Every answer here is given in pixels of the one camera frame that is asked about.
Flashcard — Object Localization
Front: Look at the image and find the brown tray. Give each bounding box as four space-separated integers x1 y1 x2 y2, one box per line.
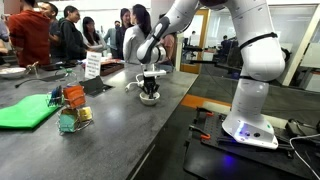
100 61 124 76

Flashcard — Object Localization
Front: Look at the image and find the white paper sign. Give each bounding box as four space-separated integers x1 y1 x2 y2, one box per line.
85 51 102 79

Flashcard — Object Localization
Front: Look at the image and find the white plate on table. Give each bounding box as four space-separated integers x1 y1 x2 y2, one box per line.
0 67 26 79

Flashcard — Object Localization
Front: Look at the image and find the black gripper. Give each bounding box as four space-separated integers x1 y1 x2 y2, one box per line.
142 76 159 94

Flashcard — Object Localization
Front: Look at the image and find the person in red shirt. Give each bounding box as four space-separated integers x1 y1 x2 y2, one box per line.
7 0 50 67

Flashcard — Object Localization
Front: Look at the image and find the wire rack with coloured blocks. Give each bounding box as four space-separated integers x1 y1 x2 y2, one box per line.
47 85 93 134

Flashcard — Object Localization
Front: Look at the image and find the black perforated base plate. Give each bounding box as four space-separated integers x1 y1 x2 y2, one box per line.
194 107 320 178

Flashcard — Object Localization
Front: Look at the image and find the white round bowl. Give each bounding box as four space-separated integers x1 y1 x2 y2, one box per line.
139 92 160 106

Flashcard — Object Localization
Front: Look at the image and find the person in black jacket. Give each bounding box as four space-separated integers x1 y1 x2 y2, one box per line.
58 5 89 60

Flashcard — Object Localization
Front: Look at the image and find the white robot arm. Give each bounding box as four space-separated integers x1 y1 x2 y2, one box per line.
137 0 285 149

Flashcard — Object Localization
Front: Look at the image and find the green cloth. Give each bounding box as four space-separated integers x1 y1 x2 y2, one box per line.
0 94 59 129

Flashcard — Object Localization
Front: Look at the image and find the white cable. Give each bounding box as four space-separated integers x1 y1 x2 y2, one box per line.
124 73 145 92

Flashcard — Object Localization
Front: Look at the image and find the orange clamp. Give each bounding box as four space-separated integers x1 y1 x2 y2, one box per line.
189 125 211 140

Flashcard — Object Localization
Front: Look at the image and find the person in white sweater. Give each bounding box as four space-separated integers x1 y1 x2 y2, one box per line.
123 4 151 64

